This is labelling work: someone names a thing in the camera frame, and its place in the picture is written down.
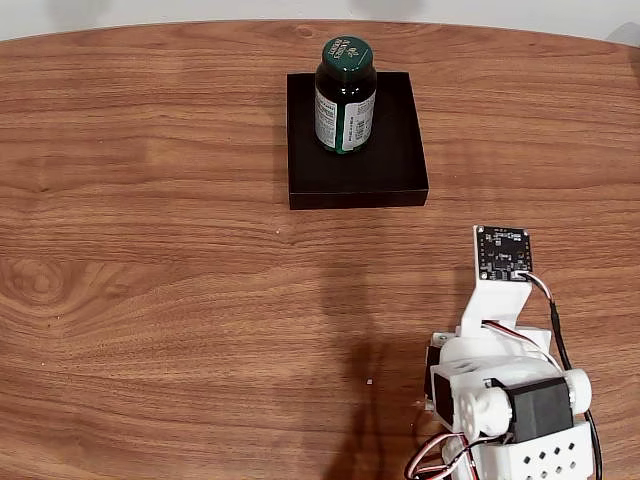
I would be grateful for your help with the green pill bottle white label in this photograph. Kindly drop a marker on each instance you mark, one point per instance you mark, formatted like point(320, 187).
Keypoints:
point(345, 110)

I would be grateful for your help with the shallow black box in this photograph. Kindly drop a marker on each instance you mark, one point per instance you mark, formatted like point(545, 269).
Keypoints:
point(380, 165)

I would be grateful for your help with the black camera board white mount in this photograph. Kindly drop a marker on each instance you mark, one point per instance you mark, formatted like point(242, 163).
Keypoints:
point(505, 252)

